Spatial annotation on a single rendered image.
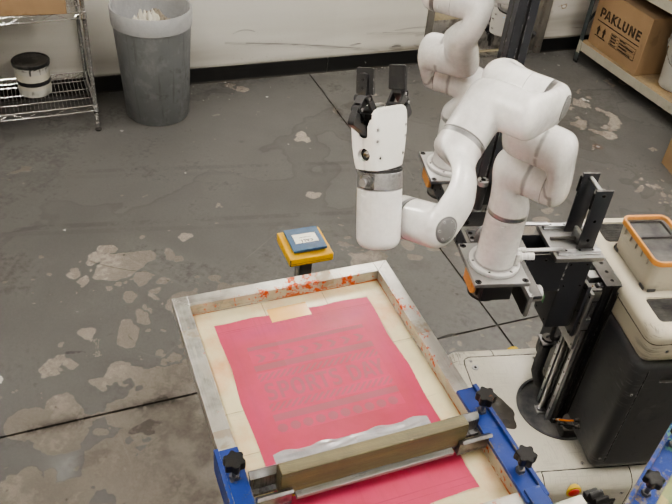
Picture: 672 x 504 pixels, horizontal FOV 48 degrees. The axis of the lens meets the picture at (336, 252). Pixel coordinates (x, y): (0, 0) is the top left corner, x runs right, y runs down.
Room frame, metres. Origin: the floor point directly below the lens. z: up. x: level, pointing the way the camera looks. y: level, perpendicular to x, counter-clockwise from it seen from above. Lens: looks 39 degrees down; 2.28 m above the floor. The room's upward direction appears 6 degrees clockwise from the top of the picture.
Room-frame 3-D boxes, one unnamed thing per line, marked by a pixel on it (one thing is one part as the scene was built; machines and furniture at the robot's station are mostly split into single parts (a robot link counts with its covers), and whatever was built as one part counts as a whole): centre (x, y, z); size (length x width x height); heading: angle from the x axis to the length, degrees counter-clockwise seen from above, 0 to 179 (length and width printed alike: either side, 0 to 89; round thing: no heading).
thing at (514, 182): (1.45, -0.40, 1.37); 0.13 x 0.10 x 0.16; 56
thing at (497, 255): (1.46, -0.40, 1.21); 0.16 x 0.13 x 0.15; 102
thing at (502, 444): (1.02, -0.39, 0.98); 0.30 x 0.05 x 0.07; 25
